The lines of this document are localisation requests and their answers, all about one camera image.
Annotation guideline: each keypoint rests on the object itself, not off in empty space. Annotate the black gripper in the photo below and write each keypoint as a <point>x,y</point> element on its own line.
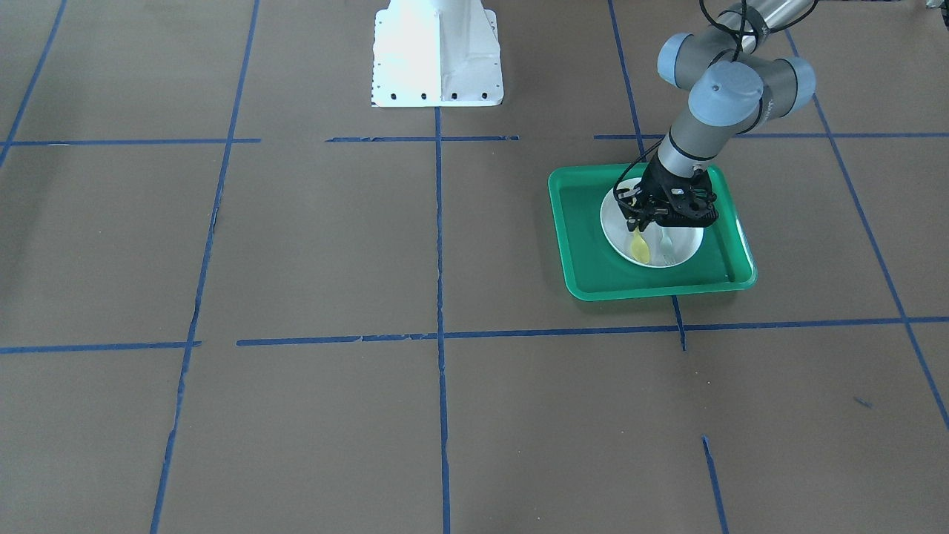
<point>657,183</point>

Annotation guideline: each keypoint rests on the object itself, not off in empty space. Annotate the yellow plastic spoon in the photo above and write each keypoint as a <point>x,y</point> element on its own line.
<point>639,248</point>

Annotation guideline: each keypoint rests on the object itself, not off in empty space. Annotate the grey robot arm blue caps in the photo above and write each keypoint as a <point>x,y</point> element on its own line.
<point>731,92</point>

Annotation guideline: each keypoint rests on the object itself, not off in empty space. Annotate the translucent plastic fork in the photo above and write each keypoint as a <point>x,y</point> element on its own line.
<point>667,248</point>

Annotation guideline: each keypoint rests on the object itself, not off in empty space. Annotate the white round plate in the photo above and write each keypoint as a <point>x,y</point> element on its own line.
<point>686,240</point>

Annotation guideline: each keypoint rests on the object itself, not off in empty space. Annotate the green plastic tray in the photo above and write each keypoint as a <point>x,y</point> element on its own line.
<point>594,272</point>

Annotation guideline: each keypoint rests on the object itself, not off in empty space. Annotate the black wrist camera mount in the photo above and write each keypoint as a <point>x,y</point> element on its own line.
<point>689,207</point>

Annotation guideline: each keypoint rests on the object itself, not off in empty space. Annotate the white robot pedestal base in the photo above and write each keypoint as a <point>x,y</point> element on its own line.
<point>436,53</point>

